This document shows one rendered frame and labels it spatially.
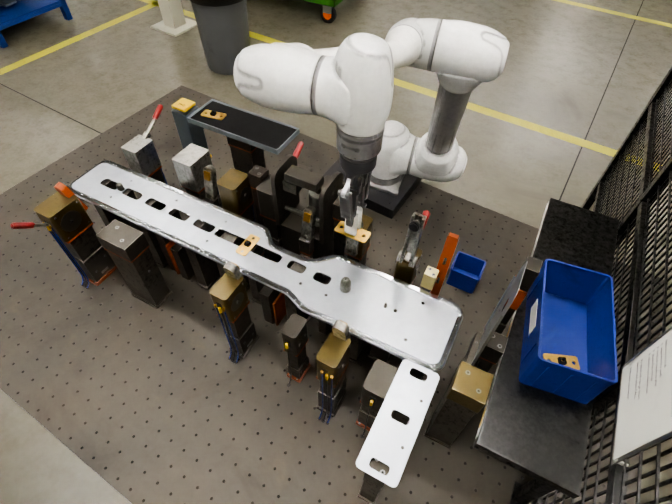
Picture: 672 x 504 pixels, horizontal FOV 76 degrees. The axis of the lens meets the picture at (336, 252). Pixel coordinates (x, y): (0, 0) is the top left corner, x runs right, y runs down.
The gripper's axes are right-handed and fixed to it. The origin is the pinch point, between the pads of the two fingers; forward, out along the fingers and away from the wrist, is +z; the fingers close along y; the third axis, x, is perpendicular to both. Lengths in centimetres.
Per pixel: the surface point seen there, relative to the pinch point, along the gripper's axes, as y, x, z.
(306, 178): -17.7, -23.7, 10.8
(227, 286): 17.5, -28.5, 25.1
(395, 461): 35, 30, 30
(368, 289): -3.5, 4.9, 29.6
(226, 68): -219, -231, 123
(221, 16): -219, -227, 78
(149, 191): -4, -79, 30
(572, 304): -24, 57, 26
